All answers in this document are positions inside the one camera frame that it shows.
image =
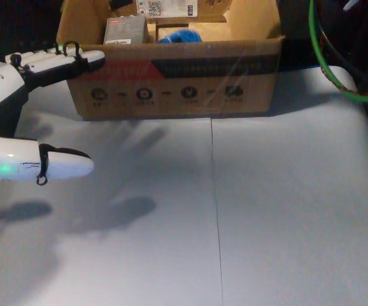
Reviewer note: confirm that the grey metal power supply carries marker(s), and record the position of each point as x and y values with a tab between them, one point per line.
125	30

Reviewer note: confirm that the brown cardboard box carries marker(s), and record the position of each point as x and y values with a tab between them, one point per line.
177	102

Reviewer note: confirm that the light grey table mat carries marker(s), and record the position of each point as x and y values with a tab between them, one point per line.
266	207

